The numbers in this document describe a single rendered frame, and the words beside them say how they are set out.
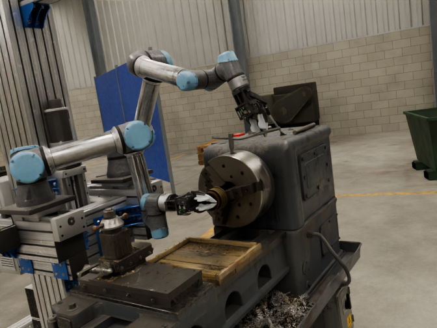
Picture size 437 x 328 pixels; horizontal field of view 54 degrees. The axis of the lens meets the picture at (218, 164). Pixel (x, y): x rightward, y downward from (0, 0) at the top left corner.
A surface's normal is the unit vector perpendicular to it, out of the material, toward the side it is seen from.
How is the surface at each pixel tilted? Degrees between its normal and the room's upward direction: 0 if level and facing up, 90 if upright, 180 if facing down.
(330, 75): 90
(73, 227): 90
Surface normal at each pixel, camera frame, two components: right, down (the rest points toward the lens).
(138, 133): 0.50, 0.05
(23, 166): 0.26, 0.13
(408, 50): -0.40, 0.20
